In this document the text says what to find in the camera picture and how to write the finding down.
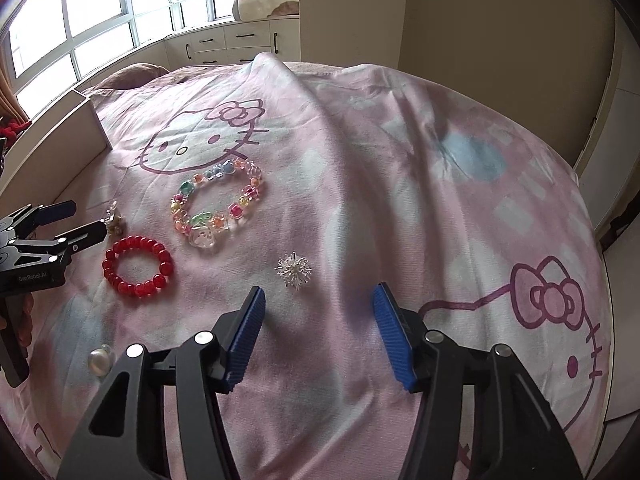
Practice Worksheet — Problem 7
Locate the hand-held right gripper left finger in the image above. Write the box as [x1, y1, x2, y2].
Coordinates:
[56, 286, 266, 480]

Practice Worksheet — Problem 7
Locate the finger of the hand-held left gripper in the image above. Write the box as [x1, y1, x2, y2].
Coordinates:
[0, 200, 77, 241]
[47, 220, 109, 256]

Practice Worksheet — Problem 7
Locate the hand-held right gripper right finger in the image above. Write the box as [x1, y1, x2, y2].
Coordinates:
[371, 282, 584, 480]

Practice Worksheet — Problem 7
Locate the small gold flower ornament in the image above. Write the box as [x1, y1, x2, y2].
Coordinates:
[104, 201, 125, 237]

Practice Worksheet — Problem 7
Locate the red bead bracelet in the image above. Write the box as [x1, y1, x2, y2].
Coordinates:
[102, 235, 175, 299]

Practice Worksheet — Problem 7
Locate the silver spiky ornament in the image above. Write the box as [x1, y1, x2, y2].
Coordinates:
[274, 251, 313, 291]

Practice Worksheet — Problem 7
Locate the white box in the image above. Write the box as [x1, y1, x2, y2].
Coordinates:
[0, 89, 114, 221]

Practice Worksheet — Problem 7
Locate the pearl earring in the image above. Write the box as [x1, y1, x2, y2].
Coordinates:
[88, 344, 115, 376]

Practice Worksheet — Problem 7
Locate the colourful bead bracelet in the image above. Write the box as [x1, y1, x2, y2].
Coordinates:
[169, 158, 266, 256]

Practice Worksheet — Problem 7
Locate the person's left hand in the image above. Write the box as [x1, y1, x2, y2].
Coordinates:
[0, 292, 35, 348]

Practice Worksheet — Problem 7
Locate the pink cartoon cat blanket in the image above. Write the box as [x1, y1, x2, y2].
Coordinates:
[0, 53, 615, 480]

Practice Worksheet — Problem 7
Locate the window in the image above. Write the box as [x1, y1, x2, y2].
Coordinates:
[7, 0, 251, 95]

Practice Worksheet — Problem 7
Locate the white window cabinet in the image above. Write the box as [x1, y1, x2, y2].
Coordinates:
[80, 14, 303, 83]

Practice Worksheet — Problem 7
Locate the red knotted cord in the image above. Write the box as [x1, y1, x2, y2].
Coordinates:
[0, 116, 31, 143]

